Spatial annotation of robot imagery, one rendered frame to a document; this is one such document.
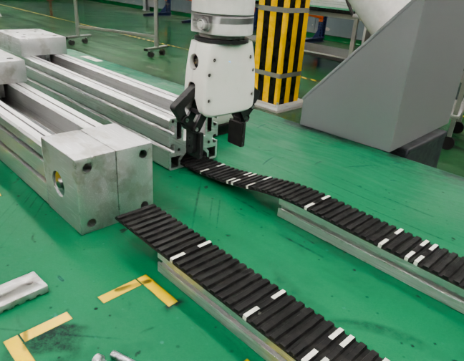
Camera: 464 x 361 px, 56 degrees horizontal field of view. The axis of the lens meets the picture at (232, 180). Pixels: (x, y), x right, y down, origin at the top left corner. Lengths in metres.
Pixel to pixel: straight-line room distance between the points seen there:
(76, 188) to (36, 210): 0.11
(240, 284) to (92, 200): 0.21
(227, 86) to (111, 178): 0.21
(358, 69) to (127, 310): 0.63
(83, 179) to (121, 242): 0.08
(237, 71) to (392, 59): 0.33
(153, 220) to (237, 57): 0.26
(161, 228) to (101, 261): 0.07
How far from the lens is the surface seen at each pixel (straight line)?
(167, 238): 0.46
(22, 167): 0.67
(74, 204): 0.53
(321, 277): 0.48
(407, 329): 0.45
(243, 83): 0.63
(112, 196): 0.53
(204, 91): 0.59
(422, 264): 0.49
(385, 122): 0.87
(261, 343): 0.39
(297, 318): 0.37
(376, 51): 0.86
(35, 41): 1.16
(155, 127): 0.70
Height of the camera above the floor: 1.06
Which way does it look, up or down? 25 degrees down
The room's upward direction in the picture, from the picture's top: 4 degrees clockwise
